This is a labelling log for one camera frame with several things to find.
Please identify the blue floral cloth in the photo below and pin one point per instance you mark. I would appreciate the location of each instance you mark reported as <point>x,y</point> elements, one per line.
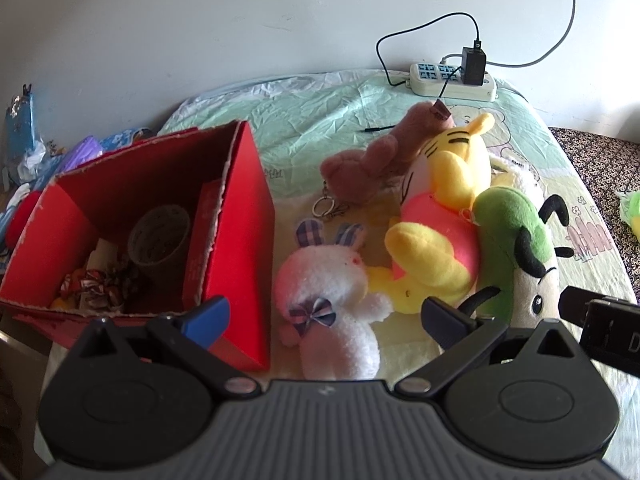
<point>125,137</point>

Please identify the cartoon printed bed sheet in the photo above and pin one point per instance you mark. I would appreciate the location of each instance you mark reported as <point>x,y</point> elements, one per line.
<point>325,105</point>

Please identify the blue foil packet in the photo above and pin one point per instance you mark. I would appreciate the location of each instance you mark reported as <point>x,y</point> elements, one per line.
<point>20,120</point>

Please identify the pink brown bear plush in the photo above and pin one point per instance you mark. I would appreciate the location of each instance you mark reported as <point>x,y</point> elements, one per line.
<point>350,175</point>

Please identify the green white plush toy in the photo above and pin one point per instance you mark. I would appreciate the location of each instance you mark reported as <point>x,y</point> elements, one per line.
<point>505,220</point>

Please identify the yellow tiger plush pink shirt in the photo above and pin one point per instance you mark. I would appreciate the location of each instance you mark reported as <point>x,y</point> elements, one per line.
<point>450,170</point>

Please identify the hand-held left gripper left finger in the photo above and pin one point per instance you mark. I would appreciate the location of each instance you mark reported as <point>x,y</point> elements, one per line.
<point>207,317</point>

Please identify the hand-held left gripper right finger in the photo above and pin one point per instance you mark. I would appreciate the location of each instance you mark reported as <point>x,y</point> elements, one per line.
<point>440,321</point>

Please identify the metal keyring clasp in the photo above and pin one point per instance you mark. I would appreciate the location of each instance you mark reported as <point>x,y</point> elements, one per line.
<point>338,210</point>

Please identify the purple pouch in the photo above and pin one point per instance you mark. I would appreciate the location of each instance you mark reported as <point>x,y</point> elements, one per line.
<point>80,155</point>

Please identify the crumpled white tissue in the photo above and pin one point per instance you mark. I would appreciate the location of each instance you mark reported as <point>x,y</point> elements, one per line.
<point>32,160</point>

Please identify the dark patterned blanket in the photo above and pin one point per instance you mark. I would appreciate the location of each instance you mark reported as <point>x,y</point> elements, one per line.
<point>590,160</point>

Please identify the black charger plug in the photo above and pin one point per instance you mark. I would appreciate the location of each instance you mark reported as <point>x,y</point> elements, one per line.
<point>472,65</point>

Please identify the small green yellow toy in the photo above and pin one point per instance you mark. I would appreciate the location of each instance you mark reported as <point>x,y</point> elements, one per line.
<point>632,210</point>

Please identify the grey tape roll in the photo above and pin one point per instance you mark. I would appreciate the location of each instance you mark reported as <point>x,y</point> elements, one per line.
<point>150,260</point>

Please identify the white fluffy bear plush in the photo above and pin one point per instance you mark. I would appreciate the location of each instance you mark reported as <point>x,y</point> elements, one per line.
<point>520,180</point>

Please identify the white bunny plush plaid ears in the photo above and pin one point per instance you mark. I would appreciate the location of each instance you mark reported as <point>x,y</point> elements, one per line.
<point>325,280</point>

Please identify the patterned fabric bundle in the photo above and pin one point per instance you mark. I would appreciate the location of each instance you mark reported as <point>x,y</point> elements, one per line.
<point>100,285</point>

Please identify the white power strip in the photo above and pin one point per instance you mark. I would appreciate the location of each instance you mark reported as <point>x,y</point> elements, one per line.
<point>450,90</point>

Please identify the red oval case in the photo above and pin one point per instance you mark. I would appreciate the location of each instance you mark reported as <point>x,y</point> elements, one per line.
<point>22,215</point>

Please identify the red cardboard box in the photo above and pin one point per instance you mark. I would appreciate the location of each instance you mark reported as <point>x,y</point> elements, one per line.
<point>245,220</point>

